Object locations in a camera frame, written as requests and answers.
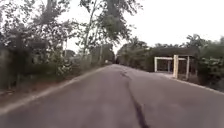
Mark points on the grey asphalt road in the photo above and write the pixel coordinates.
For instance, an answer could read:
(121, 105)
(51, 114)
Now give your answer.
(100, 100)

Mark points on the row of trees and bushes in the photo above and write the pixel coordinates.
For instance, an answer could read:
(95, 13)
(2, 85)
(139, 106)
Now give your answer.
(40, 40)
(206, 63)

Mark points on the dirt verge strip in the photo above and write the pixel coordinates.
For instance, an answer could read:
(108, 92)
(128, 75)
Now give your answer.
(30, 89)

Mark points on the white post gate structure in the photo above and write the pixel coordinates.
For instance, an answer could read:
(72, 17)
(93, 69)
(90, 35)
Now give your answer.
(175, 65)

